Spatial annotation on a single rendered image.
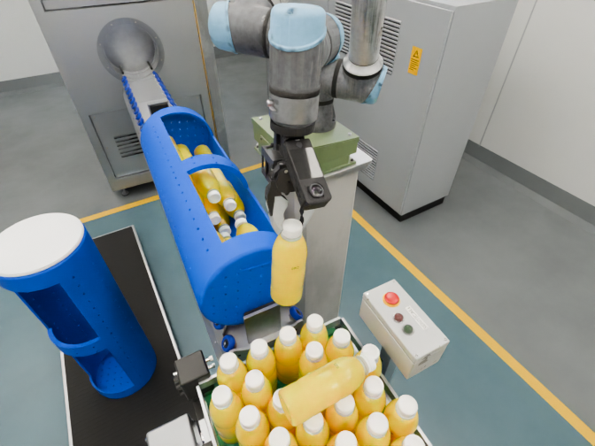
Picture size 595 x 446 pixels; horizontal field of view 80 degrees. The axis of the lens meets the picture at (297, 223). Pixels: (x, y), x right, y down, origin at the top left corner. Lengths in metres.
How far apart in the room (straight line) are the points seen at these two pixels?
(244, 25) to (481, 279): 2.28
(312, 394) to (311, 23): 0.60
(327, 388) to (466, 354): 1.59
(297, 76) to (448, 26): 1.71
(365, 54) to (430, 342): 0.76
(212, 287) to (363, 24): 0.75
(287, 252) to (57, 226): 0.93
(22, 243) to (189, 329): 1.11
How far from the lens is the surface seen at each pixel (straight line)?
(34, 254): 1.35
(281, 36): 0.52
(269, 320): 0.99
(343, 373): 0.74
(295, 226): 0.65
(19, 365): 2.52
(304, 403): 0.72
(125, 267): 2.46
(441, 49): 2.21
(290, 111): 0.53
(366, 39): 1.06
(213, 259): 0.86
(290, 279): 0.71
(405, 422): 0.84
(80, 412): 2.03
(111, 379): 2.03
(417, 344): 0.88
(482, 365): 2.26
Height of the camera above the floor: 1.84
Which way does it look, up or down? 43 degrees down
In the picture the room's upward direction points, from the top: straight up
